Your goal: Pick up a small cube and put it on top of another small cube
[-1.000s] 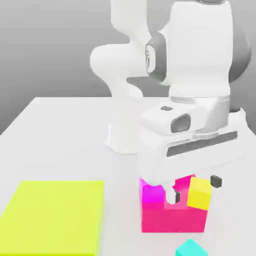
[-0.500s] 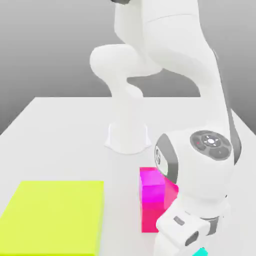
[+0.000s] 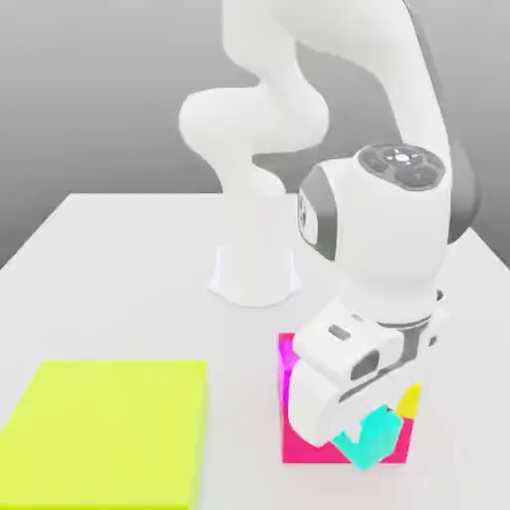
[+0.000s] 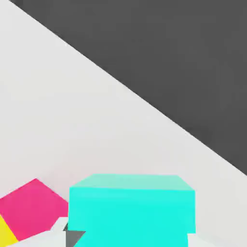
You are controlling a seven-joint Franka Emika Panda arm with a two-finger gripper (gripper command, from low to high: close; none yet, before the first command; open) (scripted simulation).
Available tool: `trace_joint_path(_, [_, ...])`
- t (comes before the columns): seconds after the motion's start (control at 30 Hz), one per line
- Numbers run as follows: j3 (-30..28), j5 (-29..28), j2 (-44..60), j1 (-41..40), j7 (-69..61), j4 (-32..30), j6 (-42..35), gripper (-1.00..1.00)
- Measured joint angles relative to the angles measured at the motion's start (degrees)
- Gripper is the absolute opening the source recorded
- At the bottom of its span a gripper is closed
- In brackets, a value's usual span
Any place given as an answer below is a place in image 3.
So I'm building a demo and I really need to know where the small yellow cube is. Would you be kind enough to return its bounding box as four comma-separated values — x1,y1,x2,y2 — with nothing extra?
396,381,422,418

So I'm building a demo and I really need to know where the large yellow-green box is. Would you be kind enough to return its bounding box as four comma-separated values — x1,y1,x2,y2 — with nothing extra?
0,360,209,510

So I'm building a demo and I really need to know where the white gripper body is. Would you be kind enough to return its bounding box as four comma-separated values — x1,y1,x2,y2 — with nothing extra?
287,357,412,448

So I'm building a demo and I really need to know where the small cyan cube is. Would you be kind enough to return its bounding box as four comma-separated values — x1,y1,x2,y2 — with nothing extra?
331,403,405,472

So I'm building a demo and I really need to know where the large pink box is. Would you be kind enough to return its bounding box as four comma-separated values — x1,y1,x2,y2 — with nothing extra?
277,332,420,465

